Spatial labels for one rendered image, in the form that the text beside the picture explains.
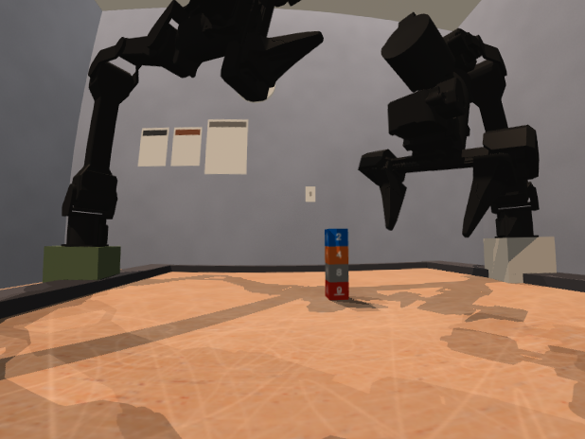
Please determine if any red block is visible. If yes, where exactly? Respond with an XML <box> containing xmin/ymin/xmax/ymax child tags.
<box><xmin>326</xmin><ymin>280</ymin><xmax>349</xmax><ymax>300</ymax></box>

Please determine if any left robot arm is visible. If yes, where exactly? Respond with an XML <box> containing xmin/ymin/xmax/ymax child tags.
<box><xmin>62</xmin><ymin>0</ymin><xmax>240</xmax><ymax>247</ymax></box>

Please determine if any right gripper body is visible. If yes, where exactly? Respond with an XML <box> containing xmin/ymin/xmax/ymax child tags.
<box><xmin>358</xmin><ymin>104</ymin><xmax>539</xmax><ymax>185</ymax></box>

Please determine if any orange block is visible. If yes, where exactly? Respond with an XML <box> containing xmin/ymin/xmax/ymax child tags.
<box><xmin>325</xmin><ymin>246</ymin><xmax>348</xmax><ymax>264</ymax></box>

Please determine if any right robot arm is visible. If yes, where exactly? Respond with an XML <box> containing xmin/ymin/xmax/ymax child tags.
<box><xmin>381</xmin><ymin>12</ymin><xmax>540</xmax><ymax>238</ymax></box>

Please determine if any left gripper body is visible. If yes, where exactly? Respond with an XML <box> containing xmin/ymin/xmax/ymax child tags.
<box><xmin>201</xmin><ymin>0</ymin><xmax>288</xmax><ymax>102</ymax></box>

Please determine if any blue block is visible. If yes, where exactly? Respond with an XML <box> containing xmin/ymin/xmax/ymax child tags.
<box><xmin>325</xmin><ymin>229</ymin><xmax>348</xmax><ymax>246</ymax></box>

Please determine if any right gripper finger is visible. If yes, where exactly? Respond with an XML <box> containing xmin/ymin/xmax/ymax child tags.
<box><xmin>367</xmin><ymin>167</ymin><xmax>407</xmax><ymax>231</ymax></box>
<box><xmin>462</xmin><ymin>153</ymin><xmax>518</xmax><ymax>237</ymax></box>

